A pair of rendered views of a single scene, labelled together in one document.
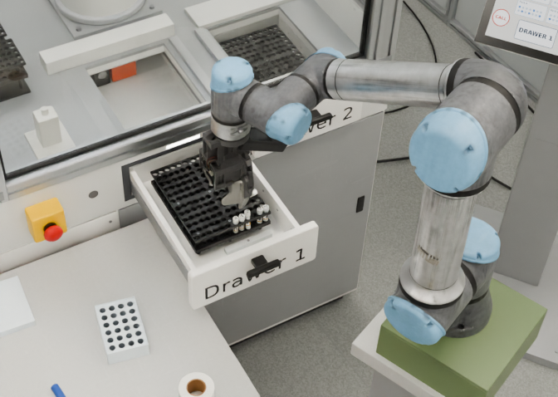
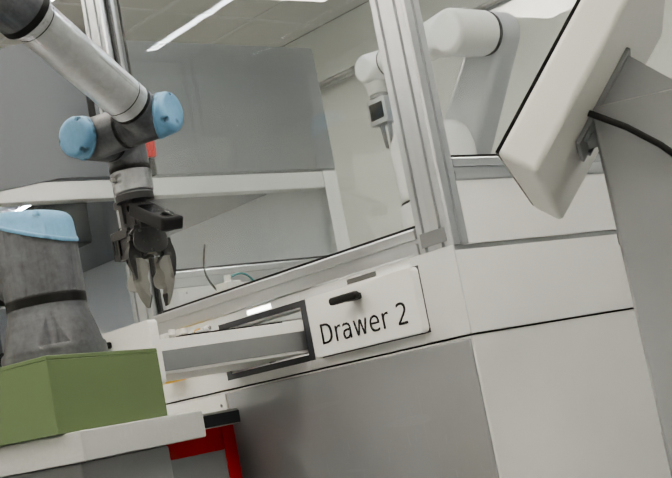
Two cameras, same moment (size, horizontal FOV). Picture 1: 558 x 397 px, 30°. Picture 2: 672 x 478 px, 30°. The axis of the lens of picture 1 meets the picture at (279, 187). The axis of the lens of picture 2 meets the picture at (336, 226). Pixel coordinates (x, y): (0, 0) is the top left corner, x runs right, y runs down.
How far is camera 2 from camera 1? 3.19 m
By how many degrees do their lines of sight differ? 90
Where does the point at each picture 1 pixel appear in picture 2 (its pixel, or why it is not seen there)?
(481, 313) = (12, 336)
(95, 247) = not seen: hidden behind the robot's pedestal
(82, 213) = (201, 381)
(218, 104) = not seen: hidden behind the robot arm
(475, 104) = not seen: outside the picture
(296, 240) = (134, 335)
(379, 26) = (415, 176)
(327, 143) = (407, 374)
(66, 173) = (185, 318)
